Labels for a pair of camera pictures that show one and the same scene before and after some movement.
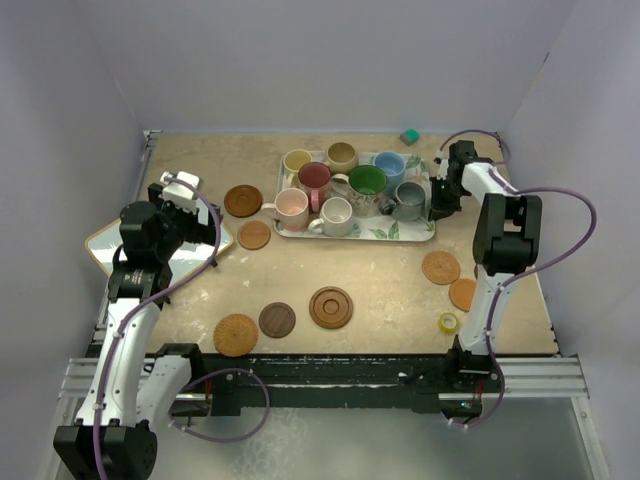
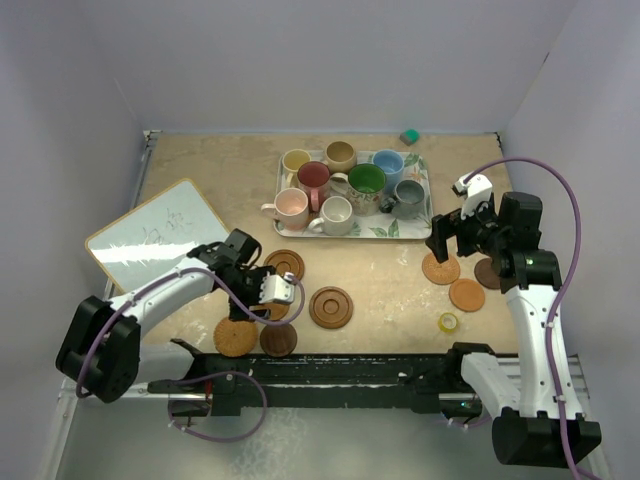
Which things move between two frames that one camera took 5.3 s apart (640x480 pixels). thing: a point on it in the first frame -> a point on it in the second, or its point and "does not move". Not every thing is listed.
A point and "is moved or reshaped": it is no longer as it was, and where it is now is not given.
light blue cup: (394, 165) does not move
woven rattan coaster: (235, 335) does not move
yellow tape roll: (448, 322) does not move
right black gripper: (439, 209) -> (446, 226)
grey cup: (409, 200) does not move
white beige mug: (335, 217) does not move
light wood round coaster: (253, 235) -> (277, 311)
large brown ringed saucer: (331, 307) does not move
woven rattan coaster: (440, 268) does not move
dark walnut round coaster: (277, 320) is moved or reshaped
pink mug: (291, 206) does not move
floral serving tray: (353, 196) does not move
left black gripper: (199, 233) -> (257, 275)
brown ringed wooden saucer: (242, 200) -> (286, 261)
